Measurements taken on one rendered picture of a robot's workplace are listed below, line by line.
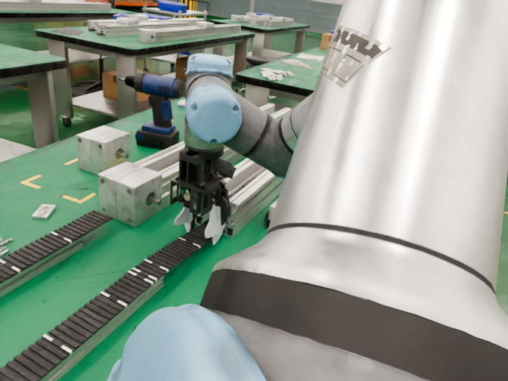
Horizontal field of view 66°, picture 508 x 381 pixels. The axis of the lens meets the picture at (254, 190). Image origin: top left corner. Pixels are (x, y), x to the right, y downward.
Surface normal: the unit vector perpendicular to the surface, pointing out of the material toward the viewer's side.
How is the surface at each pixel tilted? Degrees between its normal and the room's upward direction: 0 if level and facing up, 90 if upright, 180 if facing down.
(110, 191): 90
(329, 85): 63
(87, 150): 90
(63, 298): 0
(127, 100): 90
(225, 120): 90
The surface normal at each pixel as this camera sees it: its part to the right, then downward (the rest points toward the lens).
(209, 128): 0.15, 0.47
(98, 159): -0.38, 0.38
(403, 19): -0.40, -0.46
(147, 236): 0.12, -0.88
